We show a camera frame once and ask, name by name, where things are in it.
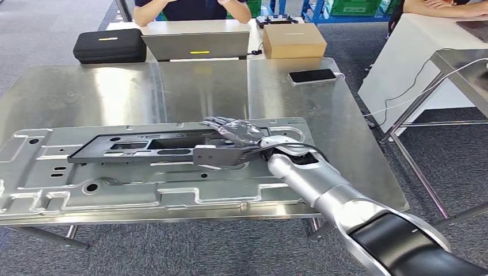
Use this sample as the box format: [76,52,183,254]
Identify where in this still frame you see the stainless steel workbench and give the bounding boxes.
[381,48,488,229]
[0,57,409,250]

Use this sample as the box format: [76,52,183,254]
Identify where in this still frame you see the black hanging cable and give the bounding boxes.
[368,47,455,128]

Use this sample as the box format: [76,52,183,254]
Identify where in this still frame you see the white charging cable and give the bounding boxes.
[362,57,488,118]

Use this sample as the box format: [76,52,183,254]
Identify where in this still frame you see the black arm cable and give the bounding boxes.
[243,141,330,164]

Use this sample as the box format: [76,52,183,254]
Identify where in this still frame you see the white desk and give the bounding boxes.
[106,18,306,64]

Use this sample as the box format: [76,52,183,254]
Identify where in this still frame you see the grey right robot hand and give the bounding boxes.
[202,116,269,147]

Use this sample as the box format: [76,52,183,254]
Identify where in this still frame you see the black plastic panel part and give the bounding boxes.
[67,128,272,165]

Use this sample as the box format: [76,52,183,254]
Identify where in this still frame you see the dark grey laptop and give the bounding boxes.
[456,20,488,43]

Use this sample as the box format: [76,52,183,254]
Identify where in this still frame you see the stamped silver metal panel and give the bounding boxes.
[0,117,319,222]

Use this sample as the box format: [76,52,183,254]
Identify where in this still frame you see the person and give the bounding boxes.
[132,0,253,28]
[388,0,488,35]

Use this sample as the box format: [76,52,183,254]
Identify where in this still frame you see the blue background rack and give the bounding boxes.
[301,0,397,24]

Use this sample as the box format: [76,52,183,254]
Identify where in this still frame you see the white cabinet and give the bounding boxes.
[358,13,488,134]

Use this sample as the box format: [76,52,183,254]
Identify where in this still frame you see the black zip case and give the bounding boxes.
[72,28,147,65]

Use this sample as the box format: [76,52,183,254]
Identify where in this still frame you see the black remote controller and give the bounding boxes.
[255,14,299,29]

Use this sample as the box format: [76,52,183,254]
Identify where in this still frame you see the black phone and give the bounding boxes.
[287,68,338,86]

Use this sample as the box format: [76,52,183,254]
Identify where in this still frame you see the grey open laptop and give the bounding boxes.
[141,31,250,62]

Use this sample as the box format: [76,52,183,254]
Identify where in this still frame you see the brown cardboard box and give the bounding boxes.
[262,23,328,60]

